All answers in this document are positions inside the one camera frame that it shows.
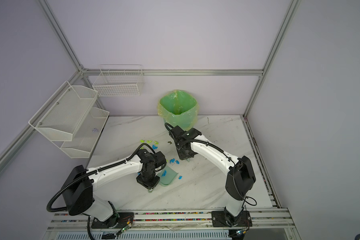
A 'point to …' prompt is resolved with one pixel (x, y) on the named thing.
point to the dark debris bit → (169, 142)
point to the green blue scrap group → (164, 173)
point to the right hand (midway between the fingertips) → (185, 154)
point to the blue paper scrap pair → (173, 160)
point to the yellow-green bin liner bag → (179, 108)
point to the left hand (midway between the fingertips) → (147, 189)
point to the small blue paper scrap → (180, 177)
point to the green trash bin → (178, 107)
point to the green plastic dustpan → (167, 176)
